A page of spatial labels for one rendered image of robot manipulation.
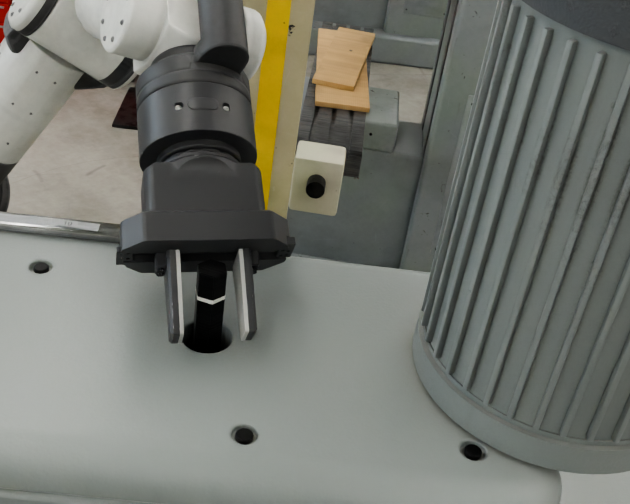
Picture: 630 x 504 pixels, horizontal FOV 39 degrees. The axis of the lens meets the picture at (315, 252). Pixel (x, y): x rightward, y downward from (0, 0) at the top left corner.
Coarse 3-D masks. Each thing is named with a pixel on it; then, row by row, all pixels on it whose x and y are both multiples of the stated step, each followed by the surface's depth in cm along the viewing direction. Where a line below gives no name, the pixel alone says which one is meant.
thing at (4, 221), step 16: (0, 224) 71; (16, 224) 71; (32, 224) 72; (48, 224) 72; (64, 224) 72; (80, 224) 72; (96, 224) 73; (112, 224) 73; (96, 240) 72; (112, 240) 72
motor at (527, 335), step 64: (512, 0) 50; (576, 0) 44; (512, 64) 49; (576, 64) 45; (512, 128) 50; (576, 128) 46; (512, 192) 51; (576, 192) 48; (448, 256) 58; (512, 256) 52; (576, 256) 50; (448, 320) 59; (512, 320) 53; (576, 320) 51; (448, 384) 59; (512, 384) 56; (576, 384) 54; (512, 448) 57; (576, 448) 56
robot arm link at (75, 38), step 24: (72, 0) 87; (96, 0) 82; (48, 24) 87; (72, 24) 88; (96, 24) 83; (48, 48) 91; (72, 48) 90; (96, 48) 90; (96, 72) 93; (120, 72) 93
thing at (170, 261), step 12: (168, 252) 61; (156, 264) 62; (168, 264) 61; (180, 264) 61; (168, 276) 61; (180, 276) 61; (168, 288) 61; (180, 288) 61; (168, 300) 61; (180, 300) 60; (168, 312) 61; (180, 312) 60; (168, 324) 61; (180, 324) 60; (168, 336) 61; (180, 336) 60
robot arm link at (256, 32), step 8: (248, 8) 73; (248, 16) 72; (256, 16) 72; (248, 24) 71; (256, 24) 72; (248, 32) 71; (256, 32) 71; (264, 32) 72; (248, 40) 71; (256, 40) 71; (264, 40) 72; (248, 48) 71; (256, 48) 71; (264, 48) 72; (256, 56) 72; (248, 64) 72; (256, 64) 72; (248, 72) 72
